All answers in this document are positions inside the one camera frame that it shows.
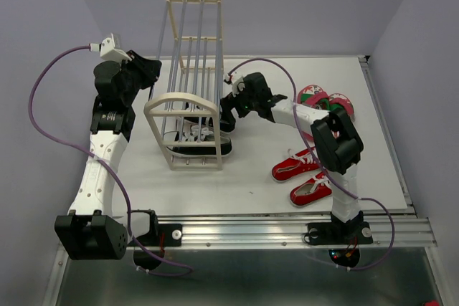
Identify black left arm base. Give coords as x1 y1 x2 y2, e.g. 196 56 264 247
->
128 210 183 272

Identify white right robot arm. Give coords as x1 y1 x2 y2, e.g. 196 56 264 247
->
220 72 364 242

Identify aluminium mounting rail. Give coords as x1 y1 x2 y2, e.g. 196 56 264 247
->
60 216 439 249

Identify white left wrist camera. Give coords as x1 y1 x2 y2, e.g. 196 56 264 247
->
90 33 131 63

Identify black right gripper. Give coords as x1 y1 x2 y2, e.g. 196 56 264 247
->
217 80 257 125

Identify black sneaker white laces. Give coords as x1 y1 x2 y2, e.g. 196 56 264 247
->
167 126 217 158

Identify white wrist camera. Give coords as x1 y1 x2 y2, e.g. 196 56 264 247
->
90 33 131 63
224 73 245 96

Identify red sneaker lower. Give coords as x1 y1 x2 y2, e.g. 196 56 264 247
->
290 173 332 206

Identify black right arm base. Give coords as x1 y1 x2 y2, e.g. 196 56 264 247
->
303 221 374 269

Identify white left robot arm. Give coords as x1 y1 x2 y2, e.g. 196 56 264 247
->
55 50 161 260

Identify beige chrome shoe shelf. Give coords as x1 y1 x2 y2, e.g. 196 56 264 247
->
144 0 224 170

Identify red sneaker upper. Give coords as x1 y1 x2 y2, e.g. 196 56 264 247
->
271 148 319 182

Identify red sneaker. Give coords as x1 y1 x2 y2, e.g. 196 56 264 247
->
271 148 319 182
290 173 332 206

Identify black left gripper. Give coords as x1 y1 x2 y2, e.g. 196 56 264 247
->
118 50 164 105

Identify pink flip-flop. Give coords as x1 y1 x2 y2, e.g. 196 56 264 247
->
296 84 329 142
328 92 355 121

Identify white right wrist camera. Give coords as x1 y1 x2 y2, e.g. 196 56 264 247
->
224 73 245 96

